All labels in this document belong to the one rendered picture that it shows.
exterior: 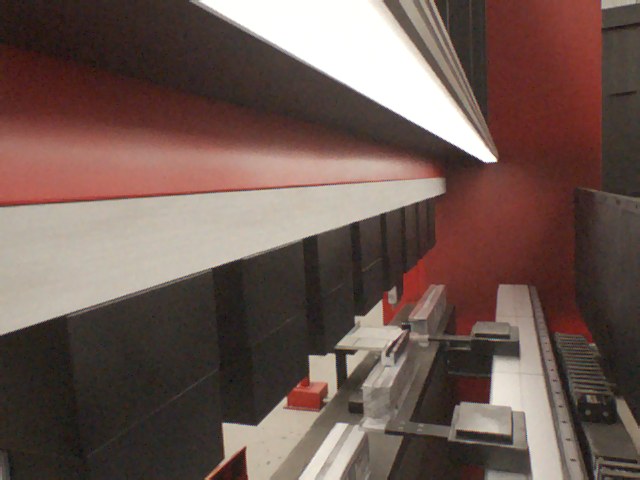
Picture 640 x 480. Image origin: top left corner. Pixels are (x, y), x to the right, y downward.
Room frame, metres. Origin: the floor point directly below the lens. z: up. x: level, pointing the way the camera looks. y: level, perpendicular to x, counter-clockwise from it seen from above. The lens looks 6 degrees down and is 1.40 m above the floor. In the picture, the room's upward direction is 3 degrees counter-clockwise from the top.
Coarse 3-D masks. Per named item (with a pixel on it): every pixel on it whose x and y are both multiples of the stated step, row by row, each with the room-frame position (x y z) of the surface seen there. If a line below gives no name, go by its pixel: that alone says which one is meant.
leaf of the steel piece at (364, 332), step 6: (354, 330) 1.34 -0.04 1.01; (360, 330) 1.35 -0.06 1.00; (366, 330) 1.35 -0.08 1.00; (372, 330) 1.35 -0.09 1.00; (378, 330) 1.34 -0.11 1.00; (384, 330) 1.34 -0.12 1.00; (390, 330) 1.34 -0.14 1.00; (354, 336) 1.30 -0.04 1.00; (360, 336) 1.30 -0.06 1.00; (366, 336) 1.29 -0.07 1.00; (372, 336) 1.29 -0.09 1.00; (378, 336) 1.29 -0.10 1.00; (384, 336) 1.29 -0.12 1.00
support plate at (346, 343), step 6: (348, 336) 1.31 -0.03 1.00; (342, 342) 1.26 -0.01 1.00; (348, 342) 1.26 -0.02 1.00; (360, 342) 1.25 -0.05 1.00; (366, 342) 1.25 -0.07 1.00; (372, 342) 1.25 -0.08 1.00; (378, 342) 1.25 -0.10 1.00; (384, 342) 1.24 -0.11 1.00; (342, 348) 1.24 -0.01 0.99; (348, 348) 1.23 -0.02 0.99; (354, 348) 1.23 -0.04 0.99; (360, 348) 1.22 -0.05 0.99; (366, 348) 1.22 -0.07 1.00; (372, 348) 1.21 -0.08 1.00; (378, 348) 1.21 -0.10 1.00
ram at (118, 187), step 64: (0, 64) 0.26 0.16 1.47; (64, 64) 0.29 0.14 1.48; (0, 128) 0.25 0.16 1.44; (64, 128) 0.29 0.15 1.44; (128, 128) 0.34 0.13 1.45; (192, 128) 0.41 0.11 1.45; (256, 128) 0.51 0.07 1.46; (320, 128) 0.69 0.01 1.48; (0, 192) 0.25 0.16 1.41; (64, 192) 0.29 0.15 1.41; (128, 192) 0.33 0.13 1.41; (192, 192) 0.40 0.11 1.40; (256, 192) 0.50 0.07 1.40; (320, 192) 0.68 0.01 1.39; (384, 192) 1.03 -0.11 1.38; (0, 256) 0.25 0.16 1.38; (64, 256) 0.28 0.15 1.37; (128, 256) 0.33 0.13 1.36; (192, 256) 0.39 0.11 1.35; (0, 320) 0.24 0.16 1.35
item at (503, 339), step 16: (416, 336) 1.26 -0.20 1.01; (432, 336) 1.26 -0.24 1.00; (448, 336) 1.25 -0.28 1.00; (464, 336) 1.24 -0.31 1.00; (480, 336) 1.17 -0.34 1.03; (496, 336) 1.16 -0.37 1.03; (512, 336) 1.17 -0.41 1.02; (480, 352) 1.16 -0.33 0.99; (496, 352) 1.15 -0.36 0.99; (512, 352) 1.14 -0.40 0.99
